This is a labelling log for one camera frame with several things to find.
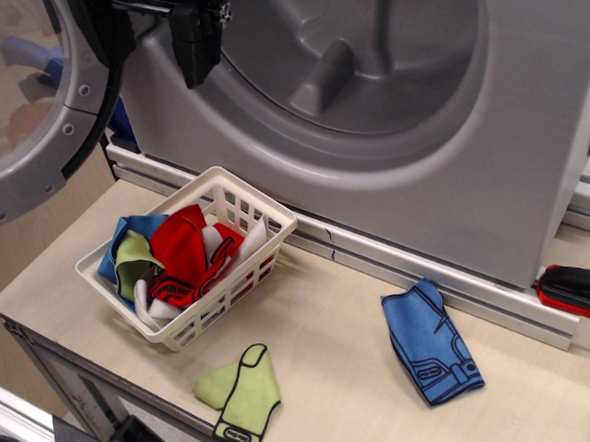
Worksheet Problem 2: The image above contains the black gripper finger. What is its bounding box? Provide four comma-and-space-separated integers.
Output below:
169, 5, 222, 89
66, 0, 136, 70

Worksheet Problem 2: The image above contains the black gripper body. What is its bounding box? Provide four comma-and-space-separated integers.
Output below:
111, 0, 232, 23

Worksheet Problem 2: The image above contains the red white patterned cloth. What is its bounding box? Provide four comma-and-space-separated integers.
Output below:
134, 220, 267, 331

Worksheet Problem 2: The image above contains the green cloth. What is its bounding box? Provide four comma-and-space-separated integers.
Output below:
114, 230, 165, 301
192, 343, 281, 442

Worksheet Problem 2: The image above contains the round grey machine door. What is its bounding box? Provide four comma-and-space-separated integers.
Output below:
0, 0, 120, 226

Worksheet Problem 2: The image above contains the grey toy washing machine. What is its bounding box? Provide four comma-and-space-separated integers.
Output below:
122, 0, 590, 287

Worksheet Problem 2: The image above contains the blue cloth in basket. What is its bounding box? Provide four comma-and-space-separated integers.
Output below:
98, 214, 168, 312

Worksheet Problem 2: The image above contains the red cloth in basket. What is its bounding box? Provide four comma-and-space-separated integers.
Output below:
150, 204, 208, 287

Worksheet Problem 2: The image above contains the green cloth on table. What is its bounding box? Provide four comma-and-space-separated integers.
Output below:
192, 343, 281, 442

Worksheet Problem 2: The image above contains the blue jeans cloth on table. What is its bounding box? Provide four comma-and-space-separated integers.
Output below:
381, 278, 485, 407

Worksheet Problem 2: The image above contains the red black clamp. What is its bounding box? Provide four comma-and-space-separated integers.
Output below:
534, 265, 590, 319

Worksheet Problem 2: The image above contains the aluminium rail under machine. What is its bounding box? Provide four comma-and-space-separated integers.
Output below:
108, 125, 578, 349

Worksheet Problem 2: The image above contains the aluminium table frame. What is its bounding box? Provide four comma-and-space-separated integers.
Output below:
0, 315, 218, 442

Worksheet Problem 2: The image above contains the black bracket on table frame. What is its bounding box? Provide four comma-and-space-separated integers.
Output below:
110, 415, 165, 442

